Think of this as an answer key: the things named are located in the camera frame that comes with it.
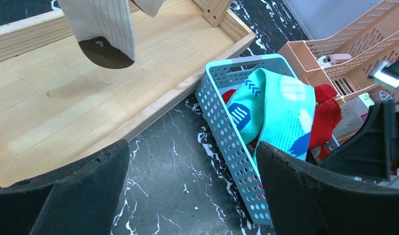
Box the white cardboard box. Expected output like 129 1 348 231
333 93 375 139

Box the red sock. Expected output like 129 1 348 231
221 84 343 161

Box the light blue perforated basket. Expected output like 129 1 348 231
195 54 302 226

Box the beige brown sock left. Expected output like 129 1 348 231
132 0 164 17

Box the mint green patterned sock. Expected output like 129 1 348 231
226 68 315 161

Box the white pink stapler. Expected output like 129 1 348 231
317 53 352 68

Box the beige brown sock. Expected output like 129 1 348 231
58 0 136 69
132 0 164 17

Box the peach plastic desk organizer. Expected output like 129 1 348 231
278 0 399 104

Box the wooden drying rack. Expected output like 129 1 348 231
0 0 255 187

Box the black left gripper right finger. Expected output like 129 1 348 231
256 141 399 235

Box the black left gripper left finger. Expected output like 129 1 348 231
0 140 130 235

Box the beige brown sock right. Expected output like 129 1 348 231
58 0 136 69

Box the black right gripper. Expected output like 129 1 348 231
319 100 399 180

